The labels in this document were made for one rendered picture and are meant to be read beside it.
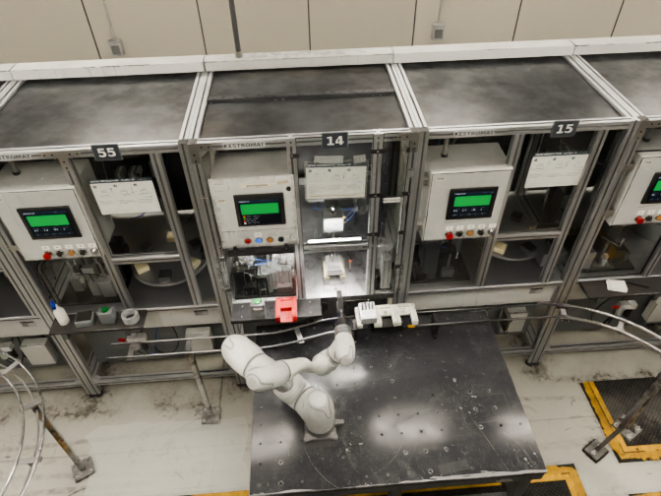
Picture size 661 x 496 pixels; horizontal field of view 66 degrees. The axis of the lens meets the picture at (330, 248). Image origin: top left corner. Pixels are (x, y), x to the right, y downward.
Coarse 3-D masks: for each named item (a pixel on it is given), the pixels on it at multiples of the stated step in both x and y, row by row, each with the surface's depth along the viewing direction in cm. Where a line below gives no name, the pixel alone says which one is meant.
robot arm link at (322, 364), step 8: (320, 352) 264; (288, 360) 224; (296, 360) 228; (304, 360) 232; (312, 360) 264; (320, 360) 259; (328, 360) 260; (296, 368) 224; (304, 368) 231; (312, 368) 245; (320, 368) 258; (328, 368) 260
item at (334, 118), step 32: (224, 64) 290; (256, 64) 292; (288, 64) 293; (320, 64) 294; (352, 64) 296; (384, 64) 301; (352, 96) 271; (384, 96) 271; (192, 128) 245; (224, 128) 249; (256, 128) 248; (288, 128) 248; (320, 128) 247; (352, 128) 247; (384, 128) 247; (416, 128) 242; (192, 160) 241; (416, 160) 251
